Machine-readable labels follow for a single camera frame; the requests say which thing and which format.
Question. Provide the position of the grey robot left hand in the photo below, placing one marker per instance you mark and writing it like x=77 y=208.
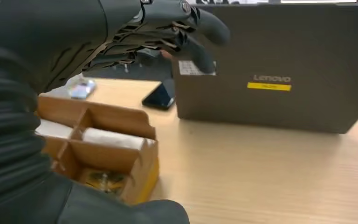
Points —
x=58 y=28

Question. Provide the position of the white ID card with photo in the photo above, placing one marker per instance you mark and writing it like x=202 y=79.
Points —
x=81 y=88

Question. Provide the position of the white card stack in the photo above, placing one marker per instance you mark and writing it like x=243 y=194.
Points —
x=54 y=129
x=114 y=138

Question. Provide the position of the cardboard divider box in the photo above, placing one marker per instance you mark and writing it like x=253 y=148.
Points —
x=120 y=117

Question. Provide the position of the black smartphone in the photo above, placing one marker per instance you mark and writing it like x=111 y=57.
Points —
x=159 y=97

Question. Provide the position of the grey laptop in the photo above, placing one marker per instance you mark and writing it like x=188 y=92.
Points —
x=290 y=46

